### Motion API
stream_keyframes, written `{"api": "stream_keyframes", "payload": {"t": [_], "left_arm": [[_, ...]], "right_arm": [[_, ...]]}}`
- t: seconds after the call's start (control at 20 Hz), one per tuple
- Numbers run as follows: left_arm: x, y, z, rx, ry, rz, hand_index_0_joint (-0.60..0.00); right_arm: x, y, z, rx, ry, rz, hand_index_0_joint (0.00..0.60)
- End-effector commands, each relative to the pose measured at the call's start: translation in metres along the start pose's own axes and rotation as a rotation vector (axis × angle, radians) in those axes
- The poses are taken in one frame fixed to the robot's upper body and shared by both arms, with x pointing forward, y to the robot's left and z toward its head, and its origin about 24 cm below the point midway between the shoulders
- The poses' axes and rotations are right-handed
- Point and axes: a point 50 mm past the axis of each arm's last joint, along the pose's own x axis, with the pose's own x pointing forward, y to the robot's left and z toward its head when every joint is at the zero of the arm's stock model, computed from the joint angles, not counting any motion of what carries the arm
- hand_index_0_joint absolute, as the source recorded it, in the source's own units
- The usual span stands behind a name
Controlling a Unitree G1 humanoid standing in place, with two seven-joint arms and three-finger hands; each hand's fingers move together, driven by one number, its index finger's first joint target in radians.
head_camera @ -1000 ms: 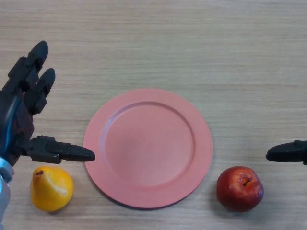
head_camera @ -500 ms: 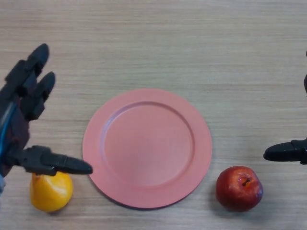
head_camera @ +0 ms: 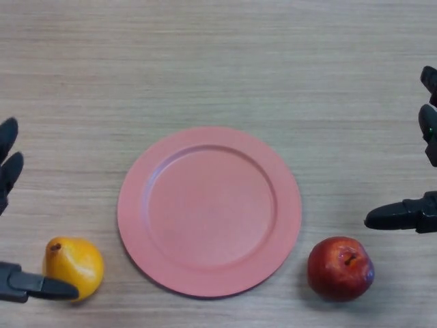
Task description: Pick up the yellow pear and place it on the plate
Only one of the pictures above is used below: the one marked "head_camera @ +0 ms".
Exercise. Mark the pink round plate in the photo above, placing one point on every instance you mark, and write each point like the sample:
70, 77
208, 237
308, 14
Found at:
211, 212

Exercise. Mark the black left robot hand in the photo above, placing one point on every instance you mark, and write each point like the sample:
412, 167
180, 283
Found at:
30, 285

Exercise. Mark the yellow pear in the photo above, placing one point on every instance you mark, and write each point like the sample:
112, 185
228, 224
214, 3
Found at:
76, 261

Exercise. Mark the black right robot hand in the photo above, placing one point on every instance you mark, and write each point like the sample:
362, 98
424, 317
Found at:
396, 217

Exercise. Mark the red apple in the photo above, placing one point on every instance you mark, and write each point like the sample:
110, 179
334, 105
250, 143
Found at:
336, 271

